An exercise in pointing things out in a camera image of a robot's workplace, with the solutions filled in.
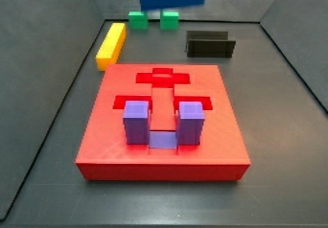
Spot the black angled fixture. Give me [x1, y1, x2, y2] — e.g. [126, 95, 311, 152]
[186, 31, 236, 58]

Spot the red slotted base block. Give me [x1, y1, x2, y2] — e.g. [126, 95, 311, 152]
[75, 64, 250, 181]

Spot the yellow long bar block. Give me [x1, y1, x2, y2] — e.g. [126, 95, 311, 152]
[95, 23, 126, 71]

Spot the green arch block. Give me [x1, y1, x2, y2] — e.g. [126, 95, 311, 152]
[129, 11, 180, 30]

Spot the purple U-shaped block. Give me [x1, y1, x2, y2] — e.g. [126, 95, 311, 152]
[123, 101, 205, 149]

